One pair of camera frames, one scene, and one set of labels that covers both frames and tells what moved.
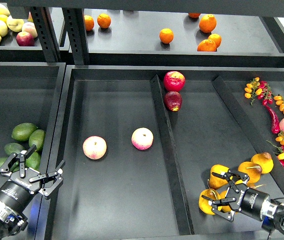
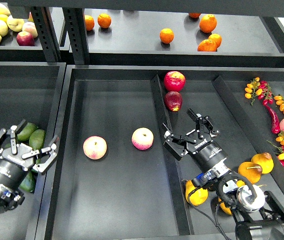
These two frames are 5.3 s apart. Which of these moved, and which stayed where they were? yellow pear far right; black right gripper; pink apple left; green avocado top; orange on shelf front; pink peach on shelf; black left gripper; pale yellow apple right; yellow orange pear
Moved: yellow orange pear; black right gripper; black left gripper
Stayed: pale yellow apple right; yellow pear far right; pink peach on shelf; pink apple left; green avocado top; orange on shelf front
